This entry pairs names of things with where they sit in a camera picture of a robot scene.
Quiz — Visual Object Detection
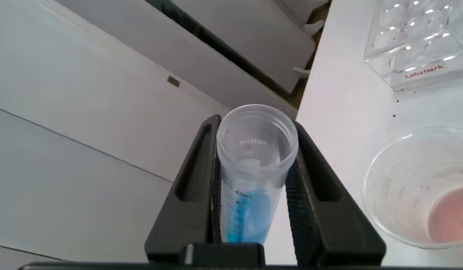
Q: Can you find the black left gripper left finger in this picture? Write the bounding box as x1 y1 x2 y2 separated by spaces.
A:
144 114 223 263

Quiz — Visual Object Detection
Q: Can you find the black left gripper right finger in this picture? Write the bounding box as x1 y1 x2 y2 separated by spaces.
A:
285 120 387 268

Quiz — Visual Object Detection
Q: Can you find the test tube with blue liquid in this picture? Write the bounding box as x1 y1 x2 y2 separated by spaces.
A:
215 103 299 245

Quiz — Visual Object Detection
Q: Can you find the clear beaker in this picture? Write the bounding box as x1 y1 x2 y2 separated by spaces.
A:
360 126 463 251

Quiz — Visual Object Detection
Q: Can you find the clear plastic test tube rack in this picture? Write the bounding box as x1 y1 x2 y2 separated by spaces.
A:
364 0 463 92

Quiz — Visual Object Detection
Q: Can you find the white folding partition screen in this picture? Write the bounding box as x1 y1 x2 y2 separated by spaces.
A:
170 0 332 95
0 0 298 263

